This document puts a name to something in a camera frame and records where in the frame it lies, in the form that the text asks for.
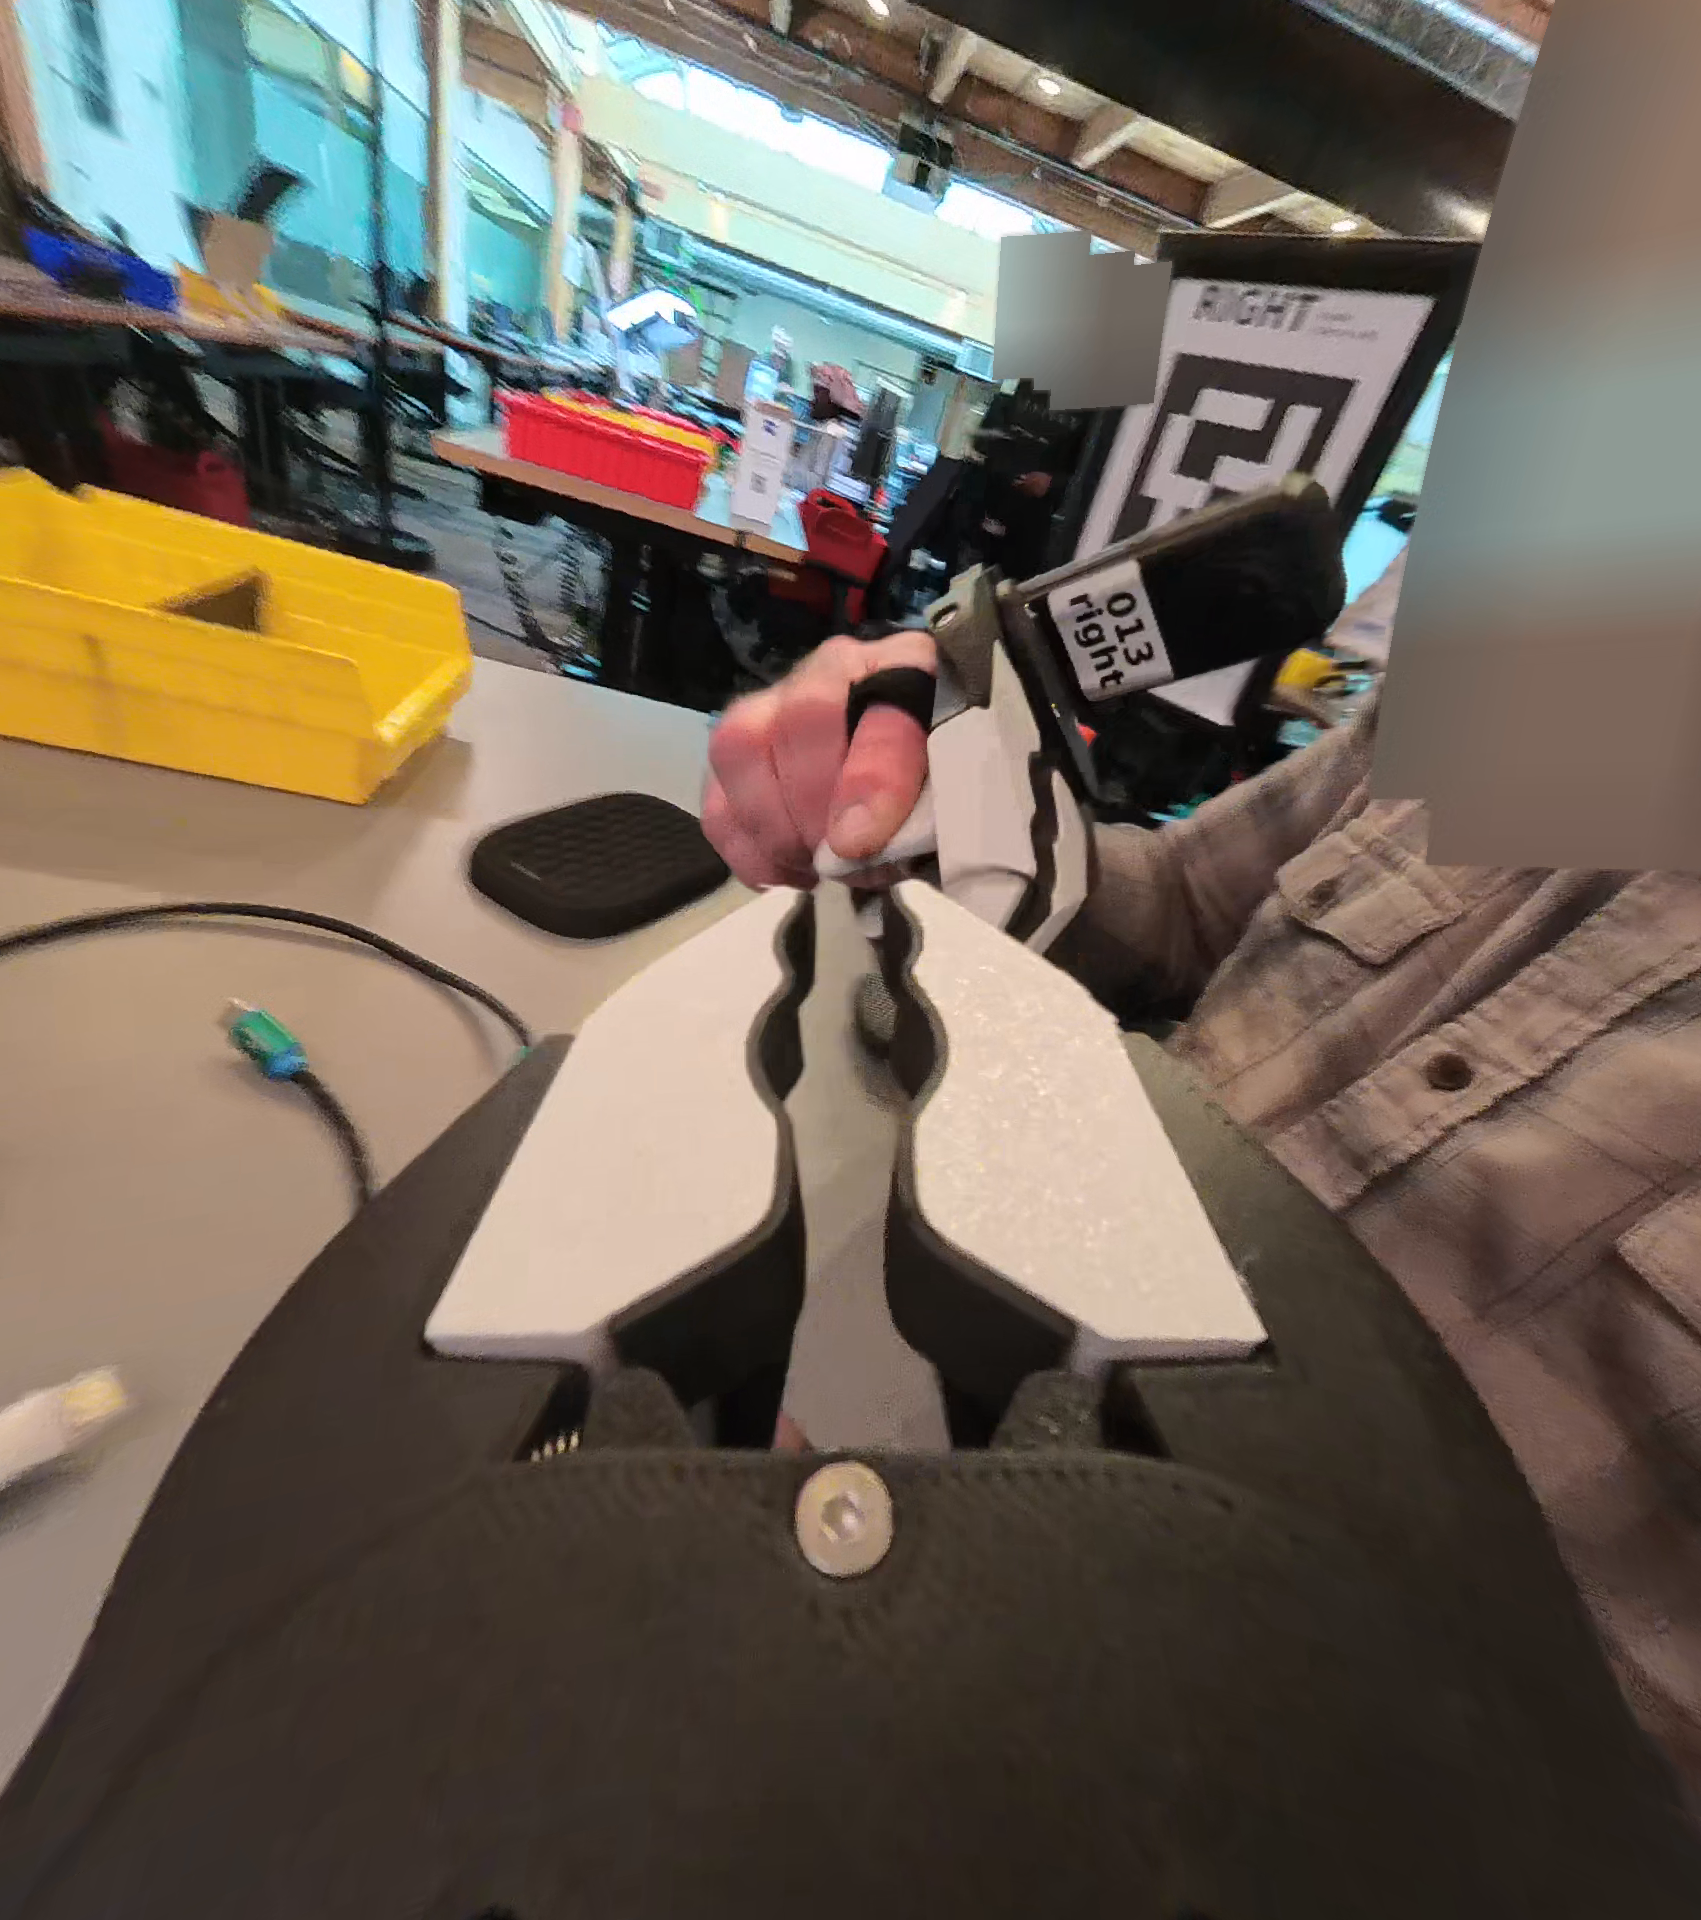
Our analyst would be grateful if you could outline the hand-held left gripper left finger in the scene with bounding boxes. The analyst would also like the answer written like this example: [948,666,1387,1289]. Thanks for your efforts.
[424,891,810,1373]

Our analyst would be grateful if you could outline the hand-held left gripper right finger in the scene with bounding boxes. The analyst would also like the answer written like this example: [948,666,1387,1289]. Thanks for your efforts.
[880,876,1272,1382]

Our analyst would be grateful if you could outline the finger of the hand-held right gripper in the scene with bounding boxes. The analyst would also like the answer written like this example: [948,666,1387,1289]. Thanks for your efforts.
[1007,713,1105,961]
[814,645,1039,937]

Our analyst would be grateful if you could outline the yellow plastic bin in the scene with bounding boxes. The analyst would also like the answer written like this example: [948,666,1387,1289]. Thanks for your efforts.
[0,466,475,809]

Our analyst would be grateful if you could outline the red storage bins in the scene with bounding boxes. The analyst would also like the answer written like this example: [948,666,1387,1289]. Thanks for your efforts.
[495,389,721,515]

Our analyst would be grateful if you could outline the red chair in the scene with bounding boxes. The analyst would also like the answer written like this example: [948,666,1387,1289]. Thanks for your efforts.
[790,490,900,590]

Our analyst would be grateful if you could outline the person's right forearm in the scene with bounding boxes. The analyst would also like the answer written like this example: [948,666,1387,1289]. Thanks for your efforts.
[1046,765,1392,1039]

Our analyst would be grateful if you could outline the white box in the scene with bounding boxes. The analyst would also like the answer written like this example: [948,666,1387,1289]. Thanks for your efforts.
[728,399,804,540]

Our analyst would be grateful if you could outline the red floor bin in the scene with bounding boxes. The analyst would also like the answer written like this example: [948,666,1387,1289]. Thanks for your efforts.
[93,420,254,529]

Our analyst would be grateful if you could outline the black braided hdmi cable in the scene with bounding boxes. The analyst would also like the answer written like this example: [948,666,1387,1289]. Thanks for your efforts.
[0,899,540,1208]

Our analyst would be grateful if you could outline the person's right hand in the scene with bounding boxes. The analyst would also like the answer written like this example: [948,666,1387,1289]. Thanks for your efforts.
[700,623,948,894]

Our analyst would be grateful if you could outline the person's plaid shirt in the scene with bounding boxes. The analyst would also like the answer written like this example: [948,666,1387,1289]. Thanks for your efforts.
[1046,689,1701,1898]

